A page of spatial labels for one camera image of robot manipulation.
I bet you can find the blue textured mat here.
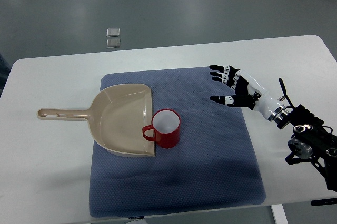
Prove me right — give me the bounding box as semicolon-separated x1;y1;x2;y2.
89;67;266;218

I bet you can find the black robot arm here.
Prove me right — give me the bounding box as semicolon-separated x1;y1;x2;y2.
274;78;336;191

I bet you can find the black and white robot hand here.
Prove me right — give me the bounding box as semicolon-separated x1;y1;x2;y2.
209;65;288;123

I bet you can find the black table control panel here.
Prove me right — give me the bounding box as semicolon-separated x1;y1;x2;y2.
311;198;337;207

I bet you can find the red cup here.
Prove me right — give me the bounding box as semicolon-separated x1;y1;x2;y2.
142;109;181;149

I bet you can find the white table leg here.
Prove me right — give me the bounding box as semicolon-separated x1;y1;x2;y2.
271;204;288;224

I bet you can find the lower silver floor plate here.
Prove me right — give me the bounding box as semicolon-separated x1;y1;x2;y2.
106;38;121;48

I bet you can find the beige plastic dustpan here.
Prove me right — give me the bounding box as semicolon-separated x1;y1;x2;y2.
37;84;155;157

